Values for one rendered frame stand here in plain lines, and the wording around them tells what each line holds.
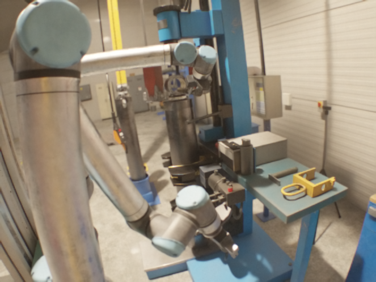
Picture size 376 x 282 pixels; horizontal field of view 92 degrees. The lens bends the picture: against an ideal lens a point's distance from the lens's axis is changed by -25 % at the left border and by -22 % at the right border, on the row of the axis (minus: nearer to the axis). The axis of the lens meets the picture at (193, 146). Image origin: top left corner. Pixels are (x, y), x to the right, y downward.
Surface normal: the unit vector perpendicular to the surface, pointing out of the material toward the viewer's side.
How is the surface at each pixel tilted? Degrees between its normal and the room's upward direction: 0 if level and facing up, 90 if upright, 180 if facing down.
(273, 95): 90
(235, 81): 90
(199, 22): 90
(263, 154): 90
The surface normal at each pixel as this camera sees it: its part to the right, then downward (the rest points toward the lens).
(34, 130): 0.17, 0.18
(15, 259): 0.44, 0.23
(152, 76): -0.43, 0.33
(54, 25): 0.76, -0.01
